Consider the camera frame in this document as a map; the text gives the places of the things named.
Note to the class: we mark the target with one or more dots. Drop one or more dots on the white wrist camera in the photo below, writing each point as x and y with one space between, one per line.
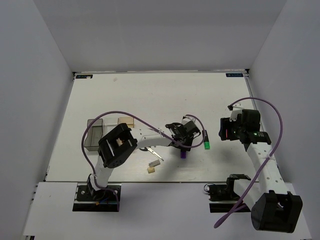
186 119
235 109

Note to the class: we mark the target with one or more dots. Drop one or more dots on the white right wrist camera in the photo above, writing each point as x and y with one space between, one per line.
235 109

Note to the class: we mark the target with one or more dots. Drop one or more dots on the black handled scissors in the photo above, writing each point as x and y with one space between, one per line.
149 149

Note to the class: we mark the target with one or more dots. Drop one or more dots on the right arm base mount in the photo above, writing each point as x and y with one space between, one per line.
222 196

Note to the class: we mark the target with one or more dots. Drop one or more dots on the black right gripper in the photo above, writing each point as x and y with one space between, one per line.
225 123

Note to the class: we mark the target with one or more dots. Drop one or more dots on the grey transparent plastic container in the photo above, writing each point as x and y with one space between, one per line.
94 134

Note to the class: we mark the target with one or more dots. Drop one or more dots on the yellow tan eraser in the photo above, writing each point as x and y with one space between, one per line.
150 170

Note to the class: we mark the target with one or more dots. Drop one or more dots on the clear transparent plastic container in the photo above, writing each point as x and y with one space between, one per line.
109 123

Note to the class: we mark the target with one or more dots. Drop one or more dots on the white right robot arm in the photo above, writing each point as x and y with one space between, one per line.
272 206

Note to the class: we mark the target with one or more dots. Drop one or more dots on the blue table label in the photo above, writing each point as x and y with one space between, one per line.
234 75
84 76

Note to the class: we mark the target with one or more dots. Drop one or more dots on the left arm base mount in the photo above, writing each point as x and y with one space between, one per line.
103 201

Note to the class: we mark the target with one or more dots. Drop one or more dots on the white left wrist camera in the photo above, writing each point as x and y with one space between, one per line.
186 119

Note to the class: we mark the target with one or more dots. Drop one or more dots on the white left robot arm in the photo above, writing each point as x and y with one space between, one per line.
118 144

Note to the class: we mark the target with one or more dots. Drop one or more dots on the right blue table label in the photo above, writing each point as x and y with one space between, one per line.
234 75

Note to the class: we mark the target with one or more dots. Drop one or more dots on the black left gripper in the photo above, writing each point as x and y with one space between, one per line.
189 141

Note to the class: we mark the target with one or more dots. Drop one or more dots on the grey white eraser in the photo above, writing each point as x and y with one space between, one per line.
154 163

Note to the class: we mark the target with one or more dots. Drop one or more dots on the left blue table label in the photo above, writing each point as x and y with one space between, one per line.
84 76

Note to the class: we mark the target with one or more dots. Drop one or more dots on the green highlighter marker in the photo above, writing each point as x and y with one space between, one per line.
206 141

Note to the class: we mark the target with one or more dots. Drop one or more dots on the amber transparent plastic container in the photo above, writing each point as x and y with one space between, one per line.
126 120

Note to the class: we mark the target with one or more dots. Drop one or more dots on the purple highlighter marker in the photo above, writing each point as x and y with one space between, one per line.
183 154

